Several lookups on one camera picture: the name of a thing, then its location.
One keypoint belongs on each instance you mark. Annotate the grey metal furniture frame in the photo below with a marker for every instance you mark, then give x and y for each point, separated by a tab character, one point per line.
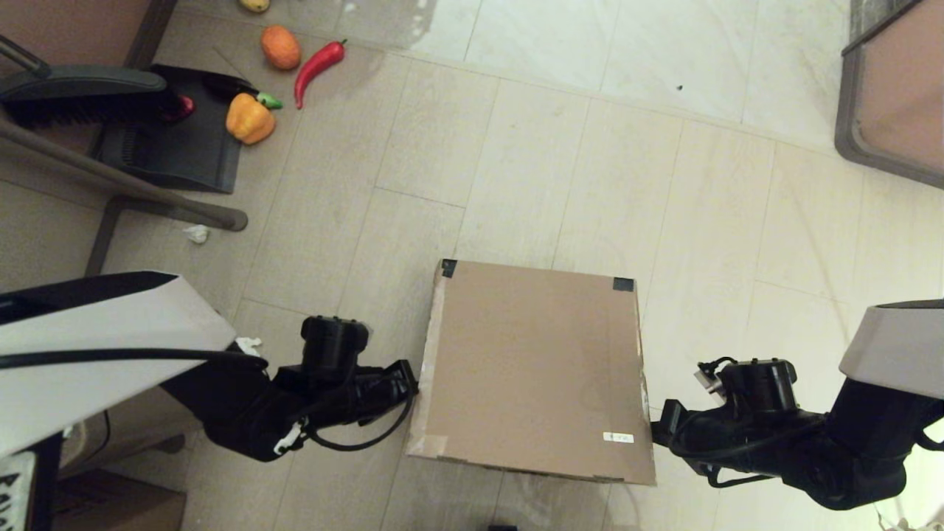
110	175

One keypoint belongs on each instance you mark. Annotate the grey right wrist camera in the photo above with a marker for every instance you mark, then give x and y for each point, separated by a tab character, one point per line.
708	376

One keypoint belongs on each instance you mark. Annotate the dark toy eggplant green stem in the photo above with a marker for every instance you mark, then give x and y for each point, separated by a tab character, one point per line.
268	100

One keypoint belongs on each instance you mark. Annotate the brown plastic trash bin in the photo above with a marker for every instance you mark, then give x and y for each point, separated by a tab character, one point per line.
133	428

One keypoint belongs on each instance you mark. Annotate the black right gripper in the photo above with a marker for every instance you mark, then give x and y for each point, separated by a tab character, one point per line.
686	435

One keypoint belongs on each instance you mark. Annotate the brown furniture panel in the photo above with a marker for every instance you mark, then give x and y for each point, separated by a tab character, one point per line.
74	29

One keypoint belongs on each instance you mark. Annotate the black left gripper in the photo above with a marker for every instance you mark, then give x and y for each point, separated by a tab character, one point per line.
380	391

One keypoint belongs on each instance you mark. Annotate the small red toy vegetable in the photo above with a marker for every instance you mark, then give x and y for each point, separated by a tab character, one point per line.
183	107

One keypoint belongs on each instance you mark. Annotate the orange toy tangerine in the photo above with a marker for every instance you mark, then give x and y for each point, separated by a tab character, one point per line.
280	46

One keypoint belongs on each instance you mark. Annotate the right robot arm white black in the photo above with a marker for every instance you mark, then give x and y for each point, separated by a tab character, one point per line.
892	346

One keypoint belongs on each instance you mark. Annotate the printed cardboard carton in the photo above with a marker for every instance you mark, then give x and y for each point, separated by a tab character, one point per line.
125	509

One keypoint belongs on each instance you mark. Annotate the black dustpan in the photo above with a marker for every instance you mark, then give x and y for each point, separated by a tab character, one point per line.
177	151

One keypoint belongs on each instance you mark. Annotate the yellow toy fruit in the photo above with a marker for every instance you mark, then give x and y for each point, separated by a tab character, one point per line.
254	4

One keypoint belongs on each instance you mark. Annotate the black floor brush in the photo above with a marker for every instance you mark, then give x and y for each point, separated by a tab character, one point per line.
88	96

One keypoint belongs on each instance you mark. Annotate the red toy chili pepper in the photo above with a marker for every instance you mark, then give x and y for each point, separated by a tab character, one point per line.
312	68

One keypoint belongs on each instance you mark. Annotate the brown table grey rim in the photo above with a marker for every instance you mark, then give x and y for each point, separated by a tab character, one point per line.
903	92

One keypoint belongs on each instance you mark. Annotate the brown cardboard shoe box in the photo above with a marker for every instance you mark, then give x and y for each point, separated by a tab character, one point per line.
531	369

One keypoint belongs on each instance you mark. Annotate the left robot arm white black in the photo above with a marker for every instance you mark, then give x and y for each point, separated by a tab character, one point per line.
103	317

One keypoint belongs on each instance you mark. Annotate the orange toy bell pepper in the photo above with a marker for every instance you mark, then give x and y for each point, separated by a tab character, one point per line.
249	118

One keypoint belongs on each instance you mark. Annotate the crumpled white tissue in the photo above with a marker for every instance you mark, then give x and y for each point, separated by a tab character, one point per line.
197	234
249	344

